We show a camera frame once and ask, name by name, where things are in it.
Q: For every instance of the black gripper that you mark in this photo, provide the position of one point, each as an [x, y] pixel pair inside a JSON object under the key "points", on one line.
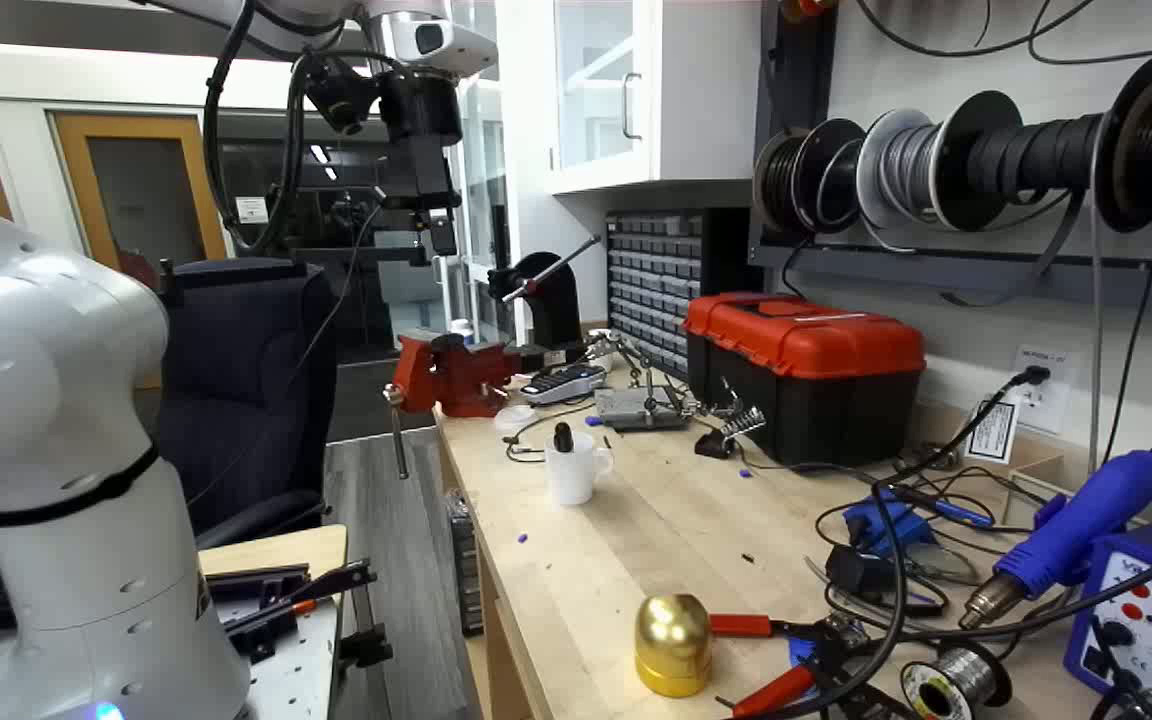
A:
{"points": [[416, 133]]}

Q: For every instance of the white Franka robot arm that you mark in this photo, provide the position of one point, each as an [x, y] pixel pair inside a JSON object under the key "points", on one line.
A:
{"points": [[57, 441]]}

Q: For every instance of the white mug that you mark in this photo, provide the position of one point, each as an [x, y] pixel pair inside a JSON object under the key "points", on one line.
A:
{"points": [[573, 472]]}

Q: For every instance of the red bench vise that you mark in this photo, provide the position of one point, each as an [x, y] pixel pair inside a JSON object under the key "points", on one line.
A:
{"points": [[452, 378]]}

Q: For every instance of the dark handheld device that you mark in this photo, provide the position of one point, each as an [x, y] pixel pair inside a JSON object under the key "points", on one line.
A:
{"points": [[562, 388]]}

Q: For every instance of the parts drawer organizer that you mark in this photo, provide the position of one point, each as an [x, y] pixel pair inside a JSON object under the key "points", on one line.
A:
{"points": [[657, 285]]}

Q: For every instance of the black office chair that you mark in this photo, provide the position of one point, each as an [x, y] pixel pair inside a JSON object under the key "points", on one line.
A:
{"points": [[248, 387]]}

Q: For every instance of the metal helping hand stand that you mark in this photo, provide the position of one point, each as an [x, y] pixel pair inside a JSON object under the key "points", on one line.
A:
{"points": [[733, 434]]}

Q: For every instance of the wooden framed door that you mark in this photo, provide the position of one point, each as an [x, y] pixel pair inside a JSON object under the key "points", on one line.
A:
{"points": [[77, 187]]}

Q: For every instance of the red and black toolbox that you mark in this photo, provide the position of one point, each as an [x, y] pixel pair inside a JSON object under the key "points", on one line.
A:
{"points": [[802, 381]]}

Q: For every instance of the black orange bar clamp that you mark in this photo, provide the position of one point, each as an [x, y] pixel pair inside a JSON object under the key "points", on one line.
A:
{"points": [[284, 600]]}

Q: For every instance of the gold metal dome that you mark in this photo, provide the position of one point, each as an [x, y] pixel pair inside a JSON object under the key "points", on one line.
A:
{"points": [[675, 643]]}

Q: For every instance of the blue plastic piece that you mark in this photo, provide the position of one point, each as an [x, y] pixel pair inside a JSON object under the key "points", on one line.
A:
{"points": [[888, 520]]}

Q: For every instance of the dark spool rack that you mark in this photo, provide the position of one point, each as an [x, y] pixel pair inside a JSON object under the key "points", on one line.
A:
{"points": [[977, 265]]}

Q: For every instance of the black power adapter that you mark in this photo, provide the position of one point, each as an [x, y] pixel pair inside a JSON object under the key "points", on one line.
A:
{"points": [[856, 568]]}

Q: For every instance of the white paper tag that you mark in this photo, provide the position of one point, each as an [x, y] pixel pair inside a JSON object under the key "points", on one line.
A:
{"points": [[998, 429]]}

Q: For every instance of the blue hot air gun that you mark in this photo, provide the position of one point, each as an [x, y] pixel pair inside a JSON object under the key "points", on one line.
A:
{"points": [[1087, 520]]}

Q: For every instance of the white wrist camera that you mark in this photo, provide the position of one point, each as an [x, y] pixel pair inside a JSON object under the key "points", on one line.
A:
{"points": [[442, 41]]}

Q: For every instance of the white wall cabinet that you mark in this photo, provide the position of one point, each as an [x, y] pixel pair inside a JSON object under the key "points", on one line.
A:
{"points": [[683, 95]]}

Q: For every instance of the white wall outlet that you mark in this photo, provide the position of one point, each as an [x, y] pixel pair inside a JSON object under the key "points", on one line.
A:
{"points": [[1041, 374]]}

